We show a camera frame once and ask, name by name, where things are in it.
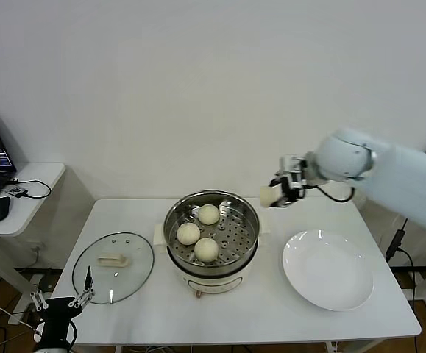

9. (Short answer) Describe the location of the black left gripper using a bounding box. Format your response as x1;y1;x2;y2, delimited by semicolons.
29;265;96;321

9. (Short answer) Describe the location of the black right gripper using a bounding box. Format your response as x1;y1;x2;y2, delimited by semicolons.
269;172;311;209

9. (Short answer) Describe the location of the white steamed baozi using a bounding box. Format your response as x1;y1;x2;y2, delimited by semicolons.
259;185;283;208
176;222;202;246
197;204;220;226
193;237;220;263

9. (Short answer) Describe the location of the round glass pot lid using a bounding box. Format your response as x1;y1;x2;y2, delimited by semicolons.
71;231;155;305

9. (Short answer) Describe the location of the perforated steel steamer basket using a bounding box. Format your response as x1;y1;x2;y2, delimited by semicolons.
163;190;261;268

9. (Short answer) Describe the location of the white side desk with mouse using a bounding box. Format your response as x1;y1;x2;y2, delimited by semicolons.
0;163;67;327

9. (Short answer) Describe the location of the white round plate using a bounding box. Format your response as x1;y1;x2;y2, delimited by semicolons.
281;229;374;312

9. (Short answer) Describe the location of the small black usb device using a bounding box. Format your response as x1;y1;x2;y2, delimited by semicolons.
5;185;28;199

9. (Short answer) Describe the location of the cream electric cooker pot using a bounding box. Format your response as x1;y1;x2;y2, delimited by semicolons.
153;213;273;299

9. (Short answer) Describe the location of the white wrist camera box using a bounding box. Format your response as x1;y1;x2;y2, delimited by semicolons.
278;156;304;177

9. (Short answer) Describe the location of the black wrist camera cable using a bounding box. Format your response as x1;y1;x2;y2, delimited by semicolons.
310;183;357;202

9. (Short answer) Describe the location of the white floor cable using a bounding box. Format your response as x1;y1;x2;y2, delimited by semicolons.
0;292;33;328

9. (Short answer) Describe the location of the thin black usb cable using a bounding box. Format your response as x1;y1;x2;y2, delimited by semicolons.
8;179;52;201

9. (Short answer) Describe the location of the black cable with adapter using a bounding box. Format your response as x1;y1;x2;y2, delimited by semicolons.
384;218;416;312

